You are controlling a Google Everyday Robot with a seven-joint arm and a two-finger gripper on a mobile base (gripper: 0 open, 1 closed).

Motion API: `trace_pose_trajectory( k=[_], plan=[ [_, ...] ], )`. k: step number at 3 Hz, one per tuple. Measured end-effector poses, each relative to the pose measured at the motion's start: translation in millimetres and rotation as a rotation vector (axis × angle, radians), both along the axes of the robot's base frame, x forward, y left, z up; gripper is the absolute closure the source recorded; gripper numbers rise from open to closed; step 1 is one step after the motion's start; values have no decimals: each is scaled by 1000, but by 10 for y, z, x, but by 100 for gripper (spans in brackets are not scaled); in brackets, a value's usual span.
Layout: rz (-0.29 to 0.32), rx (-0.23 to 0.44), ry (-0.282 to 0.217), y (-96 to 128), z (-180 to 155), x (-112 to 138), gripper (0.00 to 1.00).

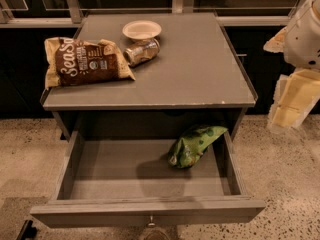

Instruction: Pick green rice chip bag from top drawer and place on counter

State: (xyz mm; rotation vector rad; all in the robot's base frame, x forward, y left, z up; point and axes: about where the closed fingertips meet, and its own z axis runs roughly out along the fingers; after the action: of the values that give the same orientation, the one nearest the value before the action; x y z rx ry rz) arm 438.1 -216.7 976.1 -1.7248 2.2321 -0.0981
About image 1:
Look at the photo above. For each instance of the metal railing frame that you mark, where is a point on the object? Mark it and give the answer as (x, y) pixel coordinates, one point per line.
(66, 13)

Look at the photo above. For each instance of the silver soda can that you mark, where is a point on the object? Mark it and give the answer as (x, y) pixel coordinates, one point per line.
(141, 51)

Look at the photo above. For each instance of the green rice chip bag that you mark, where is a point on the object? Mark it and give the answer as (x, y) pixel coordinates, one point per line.
(189, 148)

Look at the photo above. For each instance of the open grey top drawer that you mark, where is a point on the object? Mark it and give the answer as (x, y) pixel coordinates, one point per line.
(122, 182)

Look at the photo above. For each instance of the white paper bowl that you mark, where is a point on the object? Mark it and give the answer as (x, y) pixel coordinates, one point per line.
(141, 29)

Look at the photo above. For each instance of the black object on floor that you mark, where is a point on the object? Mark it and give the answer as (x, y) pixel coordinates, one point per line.
(28, 231)

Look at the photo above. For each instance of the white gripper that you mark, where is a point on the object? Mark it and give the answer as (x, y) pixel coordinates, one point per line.
(304, 39)

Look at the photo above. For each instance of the brown seaweed snack bag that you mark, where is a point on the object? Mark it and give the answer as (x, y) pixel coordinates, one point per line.
(77, 62)

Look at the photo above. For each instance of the metal drawer knob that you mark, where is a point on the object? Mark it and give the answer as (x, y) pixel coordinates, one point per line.
(151, 223)

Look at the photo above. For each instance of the grey cabinet with counter top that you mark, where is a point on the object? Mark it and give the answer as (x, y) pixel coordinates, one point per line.
(195, 79)

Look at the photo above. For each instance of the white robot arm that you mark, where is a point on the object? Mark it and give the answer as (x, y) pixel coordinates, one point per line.
(315, 4)

